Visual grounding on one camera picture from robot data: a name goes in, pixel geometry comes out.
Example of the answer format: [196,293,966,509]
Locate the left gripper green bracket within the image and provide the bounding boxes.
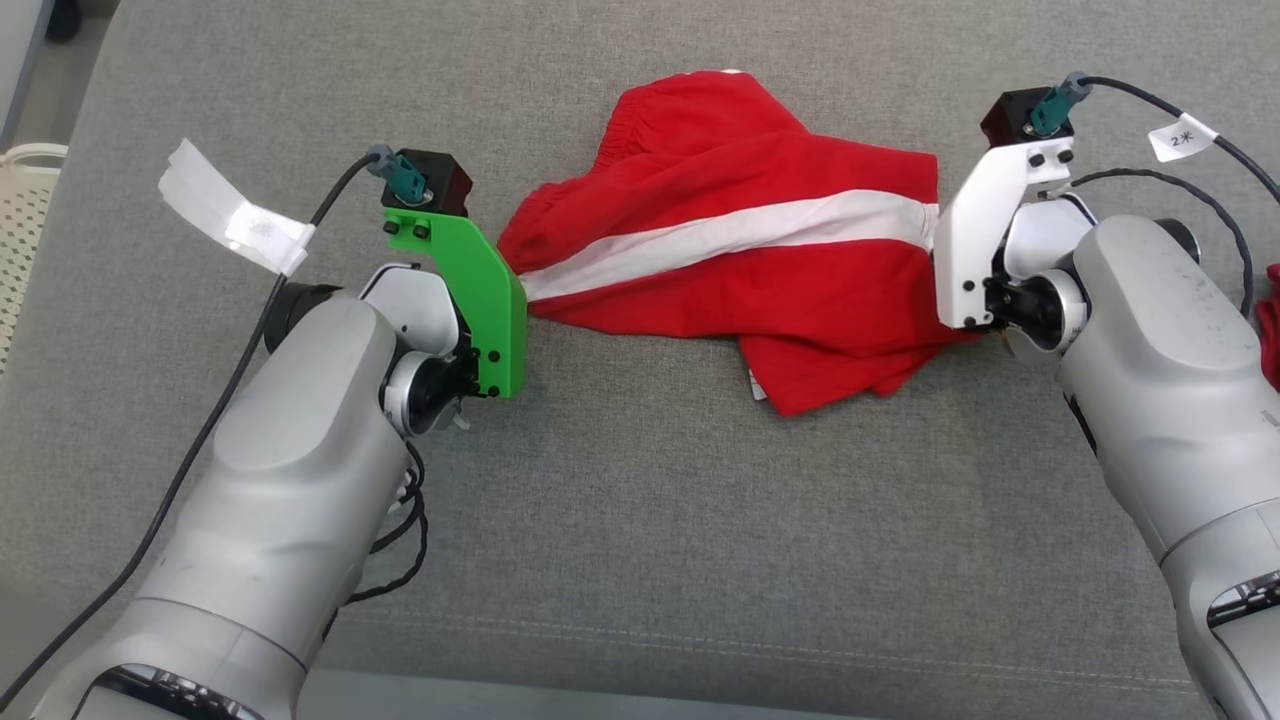
[360,208,528,401]

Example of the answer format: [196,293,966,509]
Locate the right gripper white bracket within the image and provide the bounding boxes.
[933,138,1096,331]

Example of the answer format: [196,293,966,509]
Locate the beige perforated laundry basket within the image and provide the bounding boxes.
[0,143,69,376]

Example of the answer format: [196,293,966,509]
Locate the red white-striped shorts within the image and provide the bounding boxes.
[497,70,986,418]

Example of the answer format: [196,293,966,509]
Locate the grey fabric sofa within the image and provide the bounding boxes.
[0,0,1280,720]

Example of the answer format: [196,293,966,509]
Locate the red white sports shirt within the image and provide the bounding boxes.
[1255,262,1280,391]

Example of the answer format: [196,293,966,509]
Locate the long white tape cable label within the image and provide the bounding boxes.
[158,138,316,278]

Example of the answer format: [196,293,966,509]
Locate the twisted black left arm cable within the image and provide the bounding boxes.
[330,440,431,641]

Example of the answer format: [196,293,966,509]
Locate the small white written cable label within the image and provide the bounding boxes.
[1147,113,1219,163]

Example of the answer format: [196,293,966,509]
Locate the black right camera cable teal plug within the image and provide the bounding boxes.
[1030,70,1280,206]

